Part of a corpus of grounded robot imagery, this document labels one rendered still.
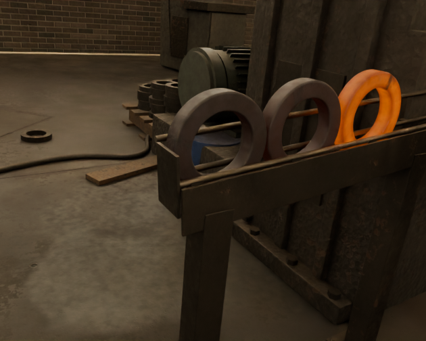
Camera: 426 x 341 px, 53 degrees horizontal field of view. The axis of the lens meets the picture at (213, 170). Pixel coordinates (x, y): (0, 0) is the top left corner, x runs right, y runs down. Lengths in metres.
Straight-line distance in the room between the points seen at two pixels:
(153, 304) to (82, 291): 0.23
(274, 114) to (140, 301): 0.86
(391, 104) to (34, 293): 1.16
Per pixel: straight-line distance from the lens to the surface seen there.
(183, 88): 2.29
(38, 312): 1.42
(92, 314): 1.38
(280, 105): 0.75
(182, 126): 0.65
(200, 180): 0.68
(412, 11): 1.20
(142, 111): 3.02
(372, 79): 0.91
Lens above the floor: 0.89
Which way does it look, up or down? 22 degrees down
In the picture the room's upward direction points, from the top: 5 degrees clockwise
